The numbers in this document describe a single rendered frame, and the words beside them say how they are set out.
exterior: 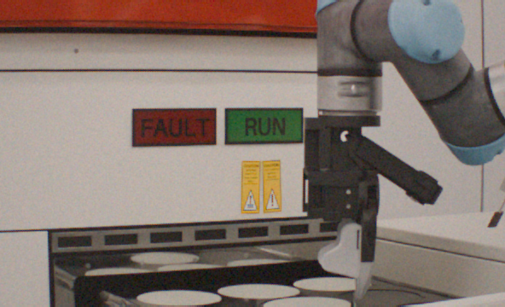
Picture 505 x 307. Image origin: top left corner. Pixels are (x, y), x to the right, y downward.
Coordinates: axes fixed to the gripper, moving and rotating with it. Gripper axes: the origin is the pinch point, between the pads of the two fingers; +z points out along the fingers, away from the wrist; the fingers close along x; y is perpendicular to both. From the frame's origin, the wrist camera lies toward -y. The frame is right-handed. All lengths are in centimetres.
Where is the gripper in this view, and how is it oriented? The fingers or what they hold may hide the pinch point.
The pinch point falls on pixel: (365, 288)
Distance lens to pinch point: 127.8
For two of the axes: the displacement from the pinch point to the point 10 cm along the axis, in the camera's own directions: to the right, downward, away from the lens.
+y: -10.0, 0.0, -0.4
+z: 0.0, 10.0, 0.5
